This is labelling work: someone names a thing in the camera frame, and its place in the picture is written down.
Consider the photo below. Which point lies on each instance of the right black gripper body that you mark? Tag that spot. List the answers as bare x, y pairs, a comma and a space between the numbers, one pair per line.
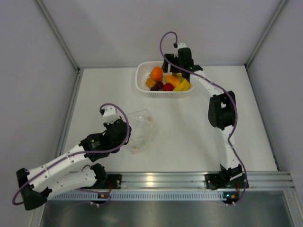
173, 68

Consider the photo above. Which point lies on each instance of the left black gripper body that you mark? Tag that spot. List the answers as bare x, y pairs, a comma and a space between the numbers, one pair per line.
108, 126

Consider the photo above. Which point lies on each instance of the orange yellow fake mango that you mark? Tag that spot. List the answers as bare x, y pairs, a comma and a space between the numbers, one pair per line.
174, 81

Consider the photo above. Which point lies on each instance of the yellow fake banana bunch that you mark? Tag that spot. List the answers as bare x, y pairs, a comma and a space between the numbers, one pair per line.
184, 85

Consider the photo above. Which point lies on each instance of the clear zip top bag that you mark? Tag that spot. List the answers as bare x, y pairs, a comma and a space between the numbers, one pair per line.
143, 127

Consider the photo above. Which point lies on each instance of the orange fake carrot slices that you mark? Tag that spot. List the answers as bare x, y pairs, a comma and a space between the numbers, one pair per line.
156, 74

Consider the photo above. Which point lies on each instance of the red fake fruit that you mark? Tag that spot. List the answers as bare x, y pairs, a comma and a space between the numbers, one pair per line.
168, 87

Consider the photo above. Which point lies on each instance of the dark red fake fig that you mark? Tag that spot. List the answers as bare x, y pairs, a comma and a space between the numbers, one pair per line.
159, 84

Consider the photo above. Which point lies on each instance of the orange fake food piece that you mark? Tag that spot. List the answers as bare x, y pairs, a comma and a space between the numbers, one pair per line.
150, 82

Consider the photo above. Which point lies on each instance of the dark fake plum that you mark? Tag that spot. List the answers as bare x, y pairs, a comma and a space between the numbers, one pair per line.
155, 88

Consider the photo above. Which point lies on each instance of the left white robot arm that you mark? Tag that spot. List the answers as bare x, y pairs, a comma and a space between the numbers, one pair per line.
79, 168

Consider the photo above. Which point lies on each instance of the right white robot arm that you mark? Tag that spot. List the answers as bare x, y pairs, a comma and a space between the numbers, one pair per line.
222, 115

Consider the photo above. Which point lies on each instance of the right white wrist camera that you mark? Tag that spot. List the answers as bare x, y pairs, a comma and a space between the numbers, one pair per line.
179, 45

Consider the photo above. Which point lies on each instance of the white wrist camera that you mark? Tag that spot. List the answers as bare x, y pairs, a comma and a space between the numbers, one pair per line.
109, 114
179, 45

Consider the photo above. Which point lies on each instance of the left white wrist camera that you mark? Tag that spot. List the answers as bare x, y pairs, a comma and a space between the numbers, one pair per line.
109, 114

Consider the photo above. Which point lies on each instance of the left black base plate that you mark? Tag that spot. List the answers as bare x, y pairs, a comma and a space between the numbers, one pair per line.
112, 181

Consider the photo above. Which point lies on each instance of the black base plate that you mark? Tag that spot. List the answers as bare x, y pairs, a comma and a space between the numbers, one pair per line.
220, 181
112, 181

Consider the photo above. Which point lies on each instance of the slotted grey cable duct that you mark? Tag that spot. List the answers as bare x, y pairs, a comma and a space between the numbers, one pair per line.
143, 196

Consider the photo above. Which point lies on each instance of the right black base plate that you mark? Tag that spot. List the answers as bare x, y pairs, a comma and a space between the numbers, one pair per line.
220, 181

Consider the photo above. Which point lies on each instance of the aluminium mounting rail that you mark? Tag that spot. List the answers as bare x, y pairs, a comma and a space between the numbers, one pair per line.
196, 180

